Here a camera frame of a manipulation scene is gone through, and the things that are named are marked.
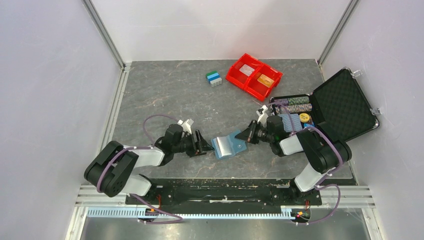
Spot red divided plastic bin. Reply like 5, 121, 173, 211
225, 53, 283, 102

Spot black poker chip case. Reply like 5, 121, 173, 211
269, 67, 380, 142

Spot blue dealer chip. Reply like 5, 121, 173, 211
303, 122, 315, 129

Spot orange card in bin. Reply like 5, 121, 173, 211
257, 74, 275, 88

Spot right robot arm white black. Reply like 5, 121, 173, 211
236, 115, 352, 204

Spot purple brown chip row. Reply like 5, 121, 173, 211
274, 103, 313, 114

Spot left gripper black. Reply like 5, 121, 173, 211
172, 129, 215, 158

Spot aluminium frame post right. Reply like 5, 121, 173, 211
316, 0, 360, 68

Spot white card in bin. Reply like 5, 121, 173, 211
239, 64, 255, 77

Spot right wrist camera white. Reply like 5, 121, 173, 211
256, 104, 269, 126

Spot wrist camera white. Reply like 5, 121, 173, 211
177, 118, 194, 135
256, 104, 269, 126

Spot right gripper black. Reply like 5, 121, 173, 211
235, 119, 274, 145

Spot blue card holder wallet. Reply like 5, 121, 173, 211
211, 130, 247, 160

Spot aluminium frame post left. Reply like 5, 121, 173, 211
82, 0, 126, 69

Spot aluminium frame post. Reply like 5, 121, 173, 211
82, 0, 126, 69
316, 0, 360, 68

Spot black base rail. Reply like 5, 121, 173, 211
143, 178, 323, 215

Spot purple green chip row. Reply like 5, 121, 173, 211
273, 96, 310, 106

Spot blue playing card deck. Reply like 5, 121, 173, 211
278, 113, 303, 133

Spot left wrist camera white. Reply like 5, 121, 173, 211
177, 118, 194, 135

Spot yellow dealer chip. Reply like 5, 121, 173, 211
299, 113, 311, 123

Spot stacked green blue white blocks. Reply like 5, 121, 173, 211
205, 71, 223, 87

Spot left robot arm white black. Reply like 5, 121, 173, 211
83, 122, 214, 204

